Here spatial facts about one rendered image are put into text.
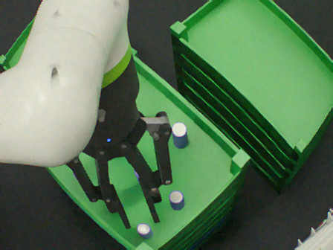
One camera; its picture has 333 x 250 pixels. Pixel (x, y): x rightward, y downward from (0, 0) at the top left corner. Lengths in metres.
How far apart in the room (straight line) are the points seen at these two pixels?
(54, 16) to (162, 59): 1.01
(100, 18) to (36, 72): 0.10
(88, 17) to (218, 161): 0.50
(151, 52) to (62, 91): 1.08
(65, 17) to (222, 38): 0.70
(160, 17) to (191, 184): 0.66
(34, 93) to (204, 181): 0.55
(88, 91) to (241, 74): 0.71
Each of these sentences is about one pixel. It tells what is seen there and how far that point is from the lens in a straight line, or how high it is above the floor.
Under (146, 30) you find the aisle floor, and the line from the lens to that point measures 1.78.
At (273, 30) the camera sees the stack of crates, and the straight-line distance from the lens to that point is 1.44.
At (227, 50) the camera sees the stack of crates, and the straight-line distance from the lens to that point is 1.42.
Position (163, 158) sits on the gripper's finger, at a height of 0.68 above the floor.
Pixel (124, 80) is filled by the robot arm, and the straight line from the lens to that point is 0.87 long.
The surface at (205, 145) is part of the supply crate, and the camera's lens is 1.21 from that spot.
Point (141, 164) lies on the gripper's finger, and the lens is 1.00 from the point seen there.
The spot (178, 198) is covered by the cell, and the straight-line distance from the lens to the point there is 1.13.
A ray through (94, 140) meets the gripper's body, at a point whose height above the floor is 0.77.
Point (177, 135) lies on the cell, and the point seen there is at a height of 0.55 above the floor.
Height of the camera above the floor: 1.66
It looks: 75 degrees down
